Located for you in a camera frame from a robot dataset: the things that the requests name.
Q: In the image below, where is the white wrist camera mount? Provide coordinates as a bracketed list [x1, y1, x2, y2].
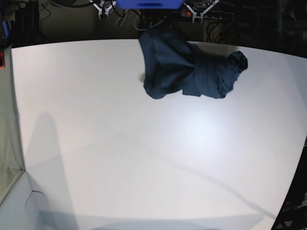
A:
[183, 0, 220, 23]
[89, 0, 117, 20]

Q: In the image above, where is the blue box overhead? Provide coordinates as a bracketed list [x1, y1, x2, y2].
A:
[116, 0, 183, 9]

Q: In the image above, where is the black power strip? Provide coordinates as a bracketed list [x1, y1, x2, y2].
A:
[180, 9, 235, 22]

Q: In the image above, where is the red object at left edge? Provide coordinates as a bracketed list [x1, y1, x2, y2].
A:
[0, 52, 5, 69]

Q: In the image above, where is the dark blue t-shirt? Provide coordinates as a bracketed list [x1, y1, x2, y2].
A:
[139, 30, 248, 99]

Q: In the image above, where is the blue object at left edge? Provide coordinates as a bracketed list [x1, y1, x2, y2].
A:
[2, 20, 11, 39]

